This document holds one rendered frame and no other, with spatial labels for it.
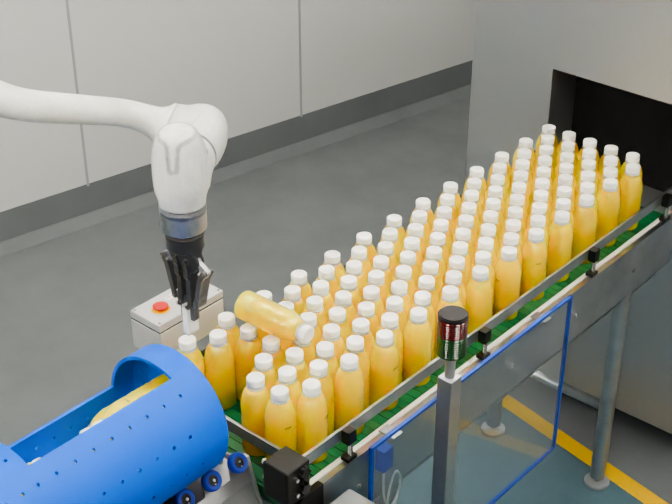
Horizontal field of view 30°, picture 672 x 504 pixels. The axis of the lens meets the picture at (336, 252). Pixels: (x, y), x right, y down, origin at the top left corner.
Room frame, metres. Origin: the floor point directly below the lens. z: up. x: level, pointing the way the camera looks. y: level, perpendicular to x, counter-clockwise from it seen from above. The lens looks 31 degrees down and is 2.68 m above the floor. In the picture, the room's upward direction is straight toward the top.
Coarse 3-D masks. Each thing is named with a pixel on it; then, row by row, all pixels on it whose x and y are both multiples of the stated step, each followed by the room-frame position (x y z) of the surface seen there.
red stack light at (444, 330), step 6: (438, 318) 2.13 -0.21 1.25; (468, 318) 2.13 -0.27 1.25; (438, 324) 2.12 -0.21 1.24; (444, 324) 2.11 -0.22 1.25; (450, 324) 2.11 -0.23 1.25; (462, 324) 2.11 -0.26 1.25; (438, 330) 2.12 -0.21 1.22; (444, 330) 2.11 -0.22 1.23; (450, 330) 2.10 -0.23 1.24; (456, 330) 2.10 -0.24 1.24; (462, 330) 2.11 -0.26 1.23; (444, 336) 2.11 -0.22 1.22; (450, 336) 2.10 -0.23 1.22; (456, 336) 2.10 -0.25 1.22; (462, 336) 2.11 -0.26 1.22
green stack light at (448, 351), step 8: (440, 344) 2.11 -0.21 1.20; (448, 344) 2.10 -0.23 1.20; (456, 344) 2.10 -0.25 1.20; (464, 344) 2.11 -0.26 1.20; (440, 352) 2.11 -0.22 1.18; (448, 352) 2.10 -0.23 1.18; (456, 352) 2.10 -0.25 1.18; (464, 352) 2.12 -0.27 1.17; (448, 360) 2.10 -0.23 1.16; (456, 360) 2.10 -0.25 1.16
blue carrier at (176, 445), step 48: (192, 384) 1.96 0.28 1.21; (48, 432) 1.96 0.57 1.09; (96, 432) 1.80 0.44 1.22; (144, 432) 1.84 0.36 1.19; (192, 432) 1.89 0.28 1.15; (0, 480) 1.66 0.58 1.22; (48, 480) 1.69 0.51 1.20; (96, 480) 1.73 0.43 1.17; (144, 480) 1.79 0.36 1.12; (192, 480) 1.89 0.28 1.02
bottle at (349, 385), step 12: (336, 372) 2.21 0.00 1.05; (348, 372) 2.19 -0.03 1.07; (360, 372) 2.20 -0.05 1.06; (336, 384) 2.19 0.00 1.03; (348, 384) 2.18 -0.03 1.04; (360, 384) 2.19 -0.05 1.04; (336, 396) 2.19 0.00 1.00; (348, 396) 2.18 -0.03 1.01; (360, 396) 2.19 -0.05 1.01; (336, 408) 2.19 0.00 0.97; (348, 408) 2.18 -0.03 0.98; (360, 408) 2.19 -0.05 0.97; (336, 420) 2.19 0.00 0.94; (348, 420) 2.18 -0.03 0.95; (360, 432) 2.19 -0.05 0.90
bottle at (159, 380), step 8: (160, 376) 2.03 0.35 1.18; (144, 384) 2.01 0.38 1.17; (152, 384) 2.00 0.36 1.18; (160, 384) 2.00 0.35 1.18; (136, 392) 1.97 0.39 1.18; (144, 392) 1.97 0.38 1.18; (120, 400) 1.95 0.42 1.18; (128, 400) 1.95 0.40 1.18; (112, 408) 1.93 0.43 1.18; (120, 408) 1.93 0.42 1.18; (104, 416) 1.92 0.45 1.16
